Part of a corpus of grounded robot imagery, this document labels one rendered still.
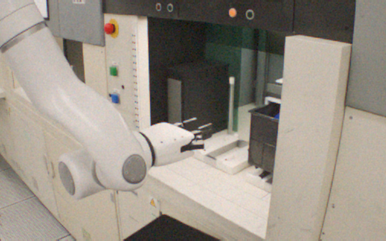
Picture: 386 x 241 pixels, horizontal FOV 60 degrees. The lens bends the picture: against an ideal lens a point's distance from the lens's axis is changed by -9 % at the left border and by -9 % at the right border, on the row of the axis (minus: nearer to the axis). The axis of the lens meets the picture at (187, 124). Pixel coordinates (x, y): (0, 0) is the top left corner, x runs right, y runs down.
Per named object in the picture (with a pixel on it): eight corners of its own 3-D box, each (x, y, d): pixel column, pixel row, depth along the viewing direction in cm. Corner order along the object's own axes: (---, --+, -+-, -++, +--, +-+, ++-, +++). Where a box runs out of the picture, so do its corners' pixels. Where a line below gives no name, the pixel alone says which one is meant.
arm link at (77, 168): (136, 133, 64) (111, 134, 71) (70, 155, 56) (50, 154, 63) (149, 178, 65) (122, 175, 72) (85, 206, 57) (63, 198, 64)
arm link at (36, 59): (69, 1, 50) (165, 170, 60) (35, 30, 62) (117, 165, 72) (17, 28, 45) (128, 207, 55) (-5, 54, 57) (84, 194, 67)
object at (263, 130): (242, 171, 121) (248, 79, 109) (276, 152, 134) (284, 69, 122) (305, 199, 105) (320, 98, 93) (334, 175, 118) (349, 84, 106)
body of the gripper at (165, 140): (123, 160, 75) (165, 144, 82) (154, 179, 68) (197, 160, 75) (120, 126, 72) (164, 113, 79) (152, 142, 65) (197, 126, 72)
